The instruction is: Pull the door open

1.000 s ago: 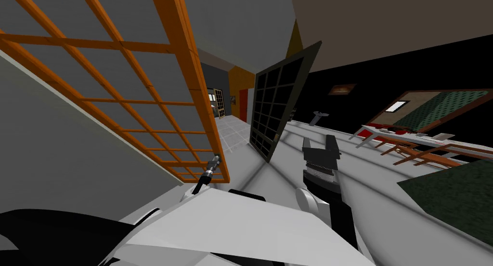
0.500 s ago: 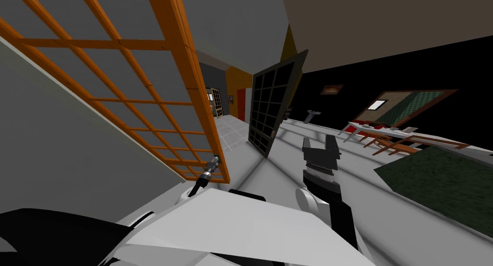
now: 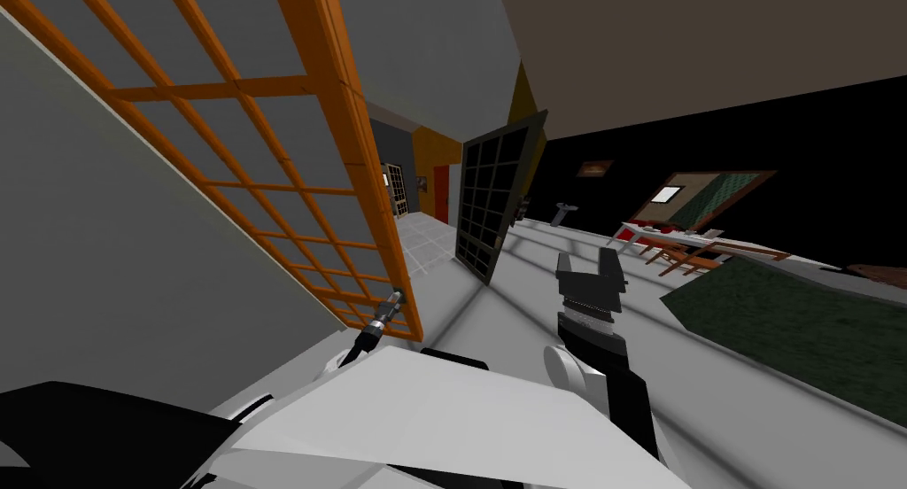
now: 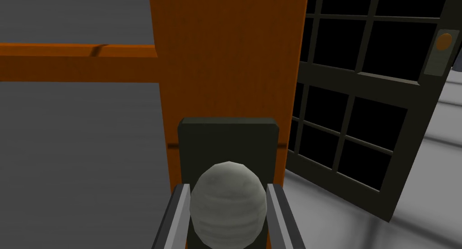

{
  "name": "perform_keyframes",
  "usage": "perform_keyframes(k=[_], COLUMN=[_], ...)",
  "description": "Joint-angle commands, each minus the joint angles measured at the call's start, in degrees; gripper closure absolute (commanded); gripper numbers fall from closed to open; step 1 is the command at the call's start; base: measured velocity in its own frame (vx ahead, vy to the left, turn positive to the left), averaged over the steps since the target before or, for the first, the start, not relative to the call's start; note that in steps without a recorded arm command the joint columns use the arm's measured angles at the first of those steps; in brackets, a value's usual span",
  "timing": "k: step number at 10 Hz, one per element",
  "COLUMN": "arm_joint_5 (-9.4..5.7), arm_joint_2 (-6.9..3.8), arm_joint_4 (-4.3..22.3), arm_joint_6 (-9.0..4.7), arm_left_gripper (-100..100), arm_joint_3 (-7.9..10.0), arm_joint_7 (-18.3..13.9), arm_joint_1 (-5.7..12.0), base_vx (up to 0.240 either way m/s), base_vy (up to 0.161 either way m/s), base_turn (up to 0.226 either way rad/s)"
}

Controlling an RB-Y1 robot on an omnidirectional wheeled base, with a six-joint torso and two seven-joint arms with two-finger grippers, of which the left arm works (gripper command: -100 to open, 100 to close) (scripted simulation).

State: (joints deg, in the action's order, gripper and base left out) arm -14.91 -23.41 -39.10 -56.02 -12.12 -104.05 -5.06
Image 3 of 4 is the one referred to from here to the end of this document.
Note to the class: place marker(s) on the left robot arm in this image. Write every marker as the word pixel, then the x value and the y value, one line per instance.
pixel 92 432

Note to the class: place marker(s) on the red door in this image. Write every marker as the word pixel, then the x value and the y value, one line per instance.
pixel 441 195

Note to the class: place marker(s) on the black lattice door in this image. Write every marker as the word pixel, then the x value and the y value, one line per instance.
pixel 496 191

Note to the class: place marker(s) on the dark green rug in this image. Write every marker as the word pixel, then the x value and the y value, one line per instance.
pixel 801 333

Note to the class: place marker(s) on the white table with red items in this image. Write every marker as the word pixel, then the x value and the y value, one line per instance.
pixel 680 235

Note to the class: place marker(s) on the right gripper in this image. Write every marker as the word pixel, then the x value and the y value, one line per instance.
pixel 589 288

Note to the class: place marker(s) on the orange lattice door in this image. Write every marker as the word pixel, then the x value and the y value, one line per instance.
pixel 354 156

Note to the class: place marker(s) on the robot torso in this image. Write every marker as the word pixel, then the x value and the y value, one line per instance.
pixel 439 418

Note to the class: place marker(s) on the green brown-framed wall board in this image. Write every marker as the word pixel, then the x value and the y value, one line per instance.
pixel 708 198

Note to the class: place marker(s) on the white lattice door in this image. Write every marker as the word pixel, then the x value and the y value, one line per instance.
pixel 397 190

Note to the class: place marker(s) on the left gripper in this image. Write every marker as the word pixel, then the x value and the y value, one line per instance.
pixel 386 310

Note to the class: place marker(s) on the small brown framed picture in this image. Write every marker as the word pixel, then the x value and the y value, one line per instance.
pixel 594 168

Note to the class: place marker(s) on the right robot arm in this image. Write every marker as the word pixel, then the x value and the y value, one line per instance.
pixel 611 379

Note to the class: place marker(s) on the grey pedestal stand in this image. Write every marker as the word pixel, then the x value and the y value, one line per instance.
pixel 565 212

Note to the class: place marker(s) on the brown wooden chair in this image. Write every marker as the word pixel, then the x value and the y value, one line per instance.
pixel 691 261

